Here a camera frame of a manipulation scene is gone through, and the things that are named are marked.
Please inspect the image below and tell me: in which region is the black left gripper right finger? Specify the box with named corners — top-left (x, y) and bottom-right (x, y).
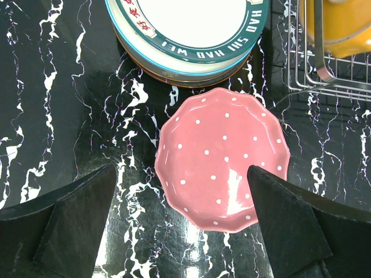
top-left (247, 166), bottom-right (370, 277)

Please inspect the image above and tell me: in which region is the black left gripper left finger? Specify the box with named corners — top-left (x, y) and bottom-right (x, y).
top-left (1, 164), bottom-right (117, 277)

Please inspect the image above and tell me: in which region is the pink polka dot plate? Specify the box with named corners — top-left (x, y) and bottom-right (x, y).
top-left (155, 88), bottom-right (290, 233)

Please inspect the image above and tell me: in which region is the yellow polka dot plate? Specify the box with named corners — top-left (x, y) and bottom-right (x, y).
top-left (300, 0), bottom-right (371, 59)

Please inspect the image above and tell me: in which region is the white plate green lettered rim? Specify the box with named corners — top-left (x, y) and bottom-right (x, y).
top-left (106, 1), bottom-right (270, 64)

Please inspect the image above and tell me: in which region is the stack of round plates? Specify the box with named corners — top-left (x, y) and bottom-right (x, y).
top-left (111, 17), bottom-right (261, 88)

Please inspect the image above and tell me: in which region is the metal wire dish rack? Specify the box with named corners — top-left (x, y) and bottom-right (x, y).
top-left (284, 1), bottom-right (370, 102)

